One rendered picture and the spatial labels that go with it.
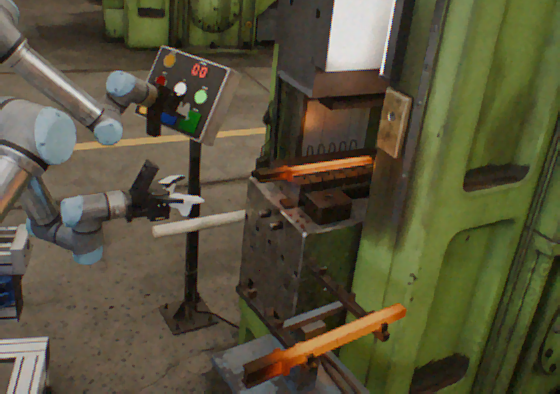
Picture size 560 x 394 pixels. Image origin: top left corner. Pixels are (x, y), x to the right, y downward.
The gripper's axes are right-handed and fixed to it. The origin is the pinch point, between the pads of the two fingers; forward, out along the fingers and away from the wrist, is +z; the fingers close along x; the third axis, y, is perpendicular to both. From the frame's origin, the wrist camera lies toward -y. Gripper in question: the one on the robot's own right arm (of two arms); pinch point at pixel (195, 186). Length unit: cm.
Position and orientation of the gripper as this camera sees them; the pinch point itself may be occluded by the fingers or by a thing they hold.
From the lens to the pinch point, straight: 173.2
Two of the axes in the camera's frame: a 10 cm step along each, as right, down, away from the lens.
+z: 8.4, -1.3, 5.2
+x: 5.2, 4.3, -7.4
